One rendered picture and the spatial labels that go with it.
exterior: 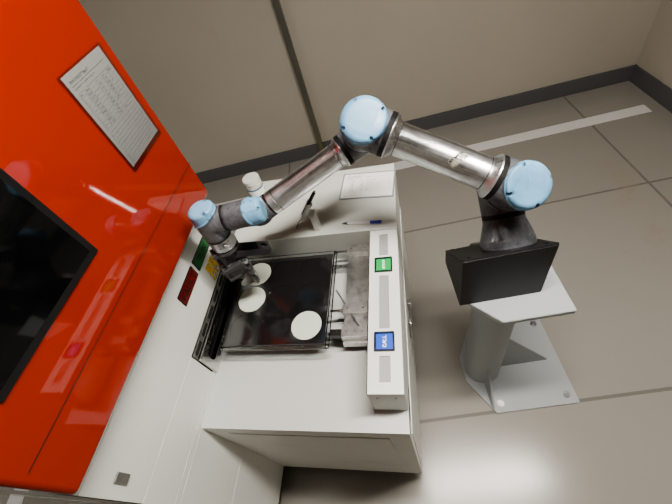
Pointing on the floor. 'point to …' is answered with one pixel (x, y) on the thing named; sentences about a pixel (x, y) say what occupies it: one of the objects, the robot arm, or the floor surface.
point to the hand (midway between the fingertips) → (258, 278)
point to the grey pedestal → (517, 351)
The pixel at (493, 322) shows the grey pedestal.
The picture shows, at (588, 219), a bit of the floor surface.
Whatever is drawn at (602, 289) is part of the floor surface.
